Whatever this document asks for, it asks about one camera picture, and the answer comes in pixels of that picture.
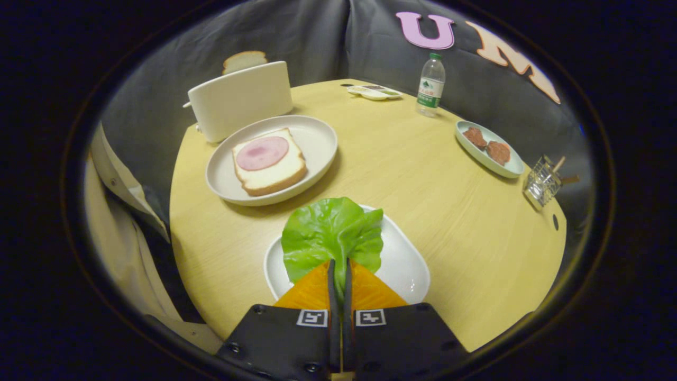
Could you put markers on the pink ham slice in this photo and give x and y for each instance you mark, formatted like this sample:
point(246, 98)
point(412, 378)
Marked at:
point(262, 153)

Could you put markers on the white divided condiment dish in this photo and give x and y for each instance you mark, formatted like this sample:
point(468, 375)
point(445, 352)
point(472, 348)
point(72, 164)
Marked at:
point(374, 92)

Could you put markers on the pale blue oval plate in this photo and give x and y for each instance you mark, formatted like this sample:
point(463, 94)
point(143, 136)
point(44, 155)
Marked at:
point(478, 156)

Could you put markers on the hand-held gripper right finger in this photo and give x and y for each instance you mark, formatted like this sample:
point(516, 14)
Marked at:
point(347, 328)

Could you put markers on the white toaster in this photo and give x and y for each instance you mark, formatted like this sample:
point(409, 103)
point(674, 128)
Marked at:
point(238, 100)

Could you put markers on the green lettuce leaf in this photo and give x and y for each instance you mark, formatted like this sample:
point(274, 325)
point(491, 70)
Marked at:
point(330, 233)

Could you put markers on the white rounded square plate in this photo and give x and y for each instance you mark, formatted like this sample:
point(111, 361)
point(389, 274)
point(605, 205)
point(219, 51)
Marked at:
point(404, 264)

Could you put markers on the person's beige jacket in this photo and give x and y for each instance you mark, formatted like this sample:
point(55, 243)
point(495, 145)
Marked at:
point(119, 238)

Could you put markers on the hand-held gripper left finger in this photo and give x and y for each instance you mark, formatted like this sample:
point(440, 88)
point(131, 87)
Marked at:
point(332, 317)

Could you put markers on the brown meat piece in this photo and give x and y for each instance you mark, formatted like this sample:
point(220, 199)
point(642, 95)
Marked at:
point(474, 136)
point(498, 152)

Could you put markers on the black backdrop cloth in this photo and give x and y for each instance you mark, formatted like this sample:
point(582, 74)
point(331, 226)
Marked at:
point(296, 37)

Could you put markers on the clear plastic water bottle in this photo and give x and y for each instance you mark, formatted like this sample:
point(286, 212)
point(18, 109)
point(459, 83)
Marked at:
point(430, 90)

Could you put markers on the plain bread slice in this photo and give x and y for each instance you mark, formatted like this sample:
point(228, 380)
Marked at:
point(243, 60)

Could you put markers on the round cream plate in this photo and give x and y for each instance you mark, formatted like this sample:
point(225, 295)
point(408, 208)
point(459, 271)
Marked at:
point(317, 143)

